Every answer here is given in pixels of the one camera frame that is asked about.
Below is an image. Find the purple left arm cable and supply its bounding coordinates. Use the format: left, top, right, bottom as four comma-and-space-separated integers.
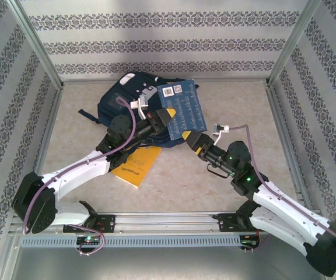
23, 97, 137, 257

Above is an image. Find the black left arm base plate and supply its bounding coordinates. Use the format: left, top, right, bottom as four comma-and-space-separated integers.
85, 214, 116, 233

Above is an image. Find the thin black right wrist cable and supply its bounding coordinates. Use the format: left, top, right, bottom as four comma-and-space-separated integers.
206, 164, 230, 179

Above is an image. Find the grey metal front panel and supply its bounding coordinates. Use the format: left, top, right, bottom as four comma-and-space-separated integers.
10, 247, 332, 280

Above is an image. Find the aluminium mounting rail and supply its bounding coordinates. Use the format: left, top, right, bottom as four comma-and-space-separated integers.
9, 212, 323, 235

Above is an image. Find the aluminium table side rail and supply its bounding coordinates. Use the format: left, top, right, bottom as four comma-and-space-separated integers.
22, 84, 65, 215
264, 81, 314, 211

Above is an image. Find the yellow notebook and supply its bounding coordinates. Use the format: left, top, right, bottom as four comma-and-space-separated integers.
111, 146, 162, 189

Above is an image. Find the aluminium table back rail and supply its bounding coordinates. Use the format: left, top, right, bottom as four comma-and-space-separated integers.
61, 78, 270, 86

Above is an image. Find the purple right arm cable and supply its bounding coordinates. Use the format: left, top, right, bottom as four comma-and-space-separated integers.
227, 124, 336, 253

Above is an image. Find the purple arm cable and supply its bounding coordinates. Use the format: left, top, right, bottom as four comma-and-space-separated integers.
23, 97, 137, 257
227, 124, 336, 253

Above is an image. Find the grey slotted cable duct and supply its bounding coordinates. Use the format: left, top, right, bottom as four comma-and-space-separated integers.
20, 235, 242, 249

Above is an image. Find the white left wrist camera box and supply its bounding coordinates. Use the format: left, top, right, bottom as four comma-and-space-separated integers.
129, 86, 158, 120

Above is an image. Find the blue book with barcode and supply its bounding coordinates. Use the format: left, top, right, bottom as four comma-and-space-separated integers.
156, 79, 208, 141

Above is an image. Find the aluminium frame post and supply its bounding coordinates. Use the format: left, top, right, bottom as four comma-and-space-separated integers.
265, 0, 322, 87
6, 0, 64, 88

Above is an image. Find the navy blue student backpack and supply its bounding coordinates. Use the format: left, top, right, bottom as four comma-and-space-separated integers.
79, 72, 200, 149

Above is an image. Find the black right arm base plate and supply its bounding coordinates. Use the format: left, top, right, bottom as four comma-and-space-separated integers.
218, 212, 272, 233

